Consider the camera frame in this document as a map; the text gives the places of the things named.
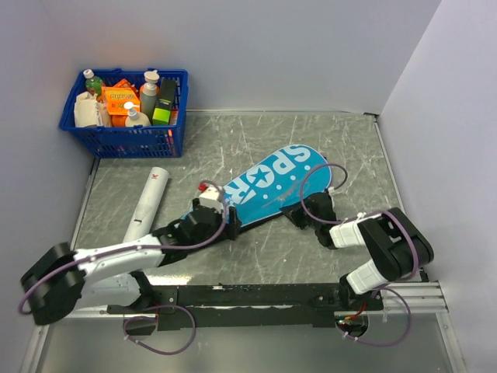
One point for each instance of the aluminium rail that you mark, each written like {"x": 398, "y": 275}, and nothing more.
{"x": 419, "y": 296}

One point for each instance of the blue plastic basket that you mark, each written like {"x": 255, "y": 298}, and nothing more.
{"x": 131, "y": 142}

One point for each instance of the white shuttlecock tube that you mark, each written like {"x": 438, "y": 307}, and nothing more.
{"x": 147, "y": 206}

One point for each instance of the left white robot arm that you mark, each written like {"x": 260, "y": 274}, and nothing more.
{"x": 64, "y": 279}

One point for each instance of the orange snack packet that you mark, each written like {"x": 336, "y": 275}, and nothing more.
{"x": 115, "y": 97}

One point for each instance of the green drink bottle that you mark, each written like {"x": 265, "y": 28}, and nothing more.
{"x": 93, "y": 83}

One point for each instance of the beige cloth bag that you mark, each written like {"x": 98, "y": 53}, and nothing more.
{"x": 89, "y": 112}

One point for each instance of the black green box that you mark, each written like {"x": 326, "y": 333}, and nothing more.
{"x": 164, "y": 103}

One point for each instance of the grey pump bottle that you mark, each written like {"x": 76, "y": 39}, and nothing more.
{"x": 149, "y": 93}

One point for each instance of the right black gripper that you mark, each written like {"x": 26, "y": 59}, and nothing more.
{"x": 293, "y": 212}

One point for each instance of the blue racket cover bag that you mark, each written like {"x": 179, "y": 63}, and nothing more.
{"x": 283, "y": 178}

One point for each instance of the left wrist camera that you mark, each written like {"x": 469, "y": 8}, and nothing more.
{"x": 211, "y": 197}

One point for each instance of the beige pump bottle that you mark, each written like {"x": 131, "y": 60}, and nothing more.
{"x": 134, "y": 116}

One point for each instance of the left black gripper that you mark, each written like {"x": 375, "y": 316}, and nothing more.
{"x": 227, "y": 228}

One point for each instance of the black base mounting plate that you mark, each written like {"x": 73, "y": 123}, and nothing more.
{"x": 237, "y": 305}

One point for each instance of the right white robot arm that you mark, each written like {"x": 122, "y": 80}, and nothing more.
{"x": 396, "y": 247}

